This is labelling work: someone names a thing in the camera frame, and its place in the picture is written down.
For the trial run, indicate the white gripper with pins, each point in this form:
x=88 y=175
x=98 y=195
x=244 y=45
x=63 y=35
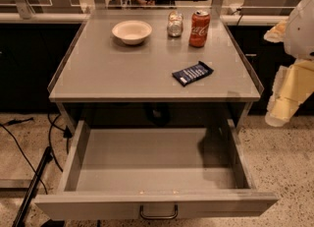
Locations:
x=301 y=32

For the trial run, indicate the blue rxbar blueberry bar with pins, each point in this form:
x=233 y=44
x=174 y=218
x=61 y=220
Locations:
x=193 y=73

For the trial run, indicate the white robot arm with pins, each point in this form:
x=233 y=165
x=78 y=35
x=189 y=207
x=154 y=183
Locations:
x=299 y=38

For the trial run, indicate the grey open top drawer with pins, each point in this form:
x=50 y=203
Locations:
x=111 y=173

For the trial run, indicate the red coca-cola can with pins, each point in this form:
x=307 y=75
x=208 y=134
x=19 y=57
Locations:
x=200 y=21

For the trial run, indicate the clear glass jar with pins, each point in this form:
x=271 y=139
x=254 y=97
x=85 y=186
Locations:
x=175 y=24

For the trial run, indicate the white bowl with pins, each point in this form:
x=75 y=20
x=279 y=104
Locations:
x=132 y=32

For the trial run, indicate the grey cabinet table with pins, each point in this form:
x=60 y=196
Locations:
x=101 y=68

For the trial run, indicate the black drawer handle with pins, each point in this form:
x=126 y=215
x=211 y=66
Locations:
x=154 y=212

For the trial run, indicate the black floor rail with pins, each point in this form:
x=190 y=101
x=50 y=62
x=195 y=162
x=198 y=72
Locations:
x=30 y=192

